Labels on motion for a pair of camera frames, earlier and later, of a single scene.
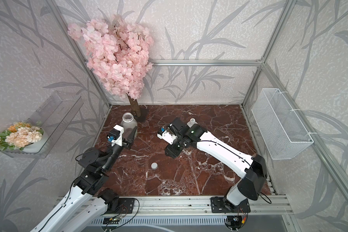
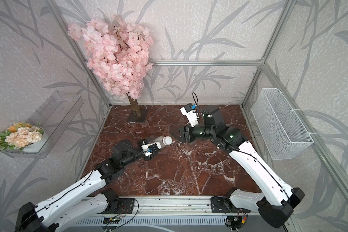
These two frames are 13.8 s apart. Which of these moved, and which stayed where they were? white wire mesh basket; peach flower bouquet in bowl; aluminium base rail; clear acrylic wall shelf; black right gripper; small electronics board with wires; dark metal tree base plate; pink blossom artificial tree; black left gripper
Moved: black left gripper; black right gripper
Stayed: white wire mesh basket; pink blossom artificial tree; clear acrylic wall shelf; dark metal tree base plate; small electronics board with wires; aluminium base rail; peach flower bouquet in bowl
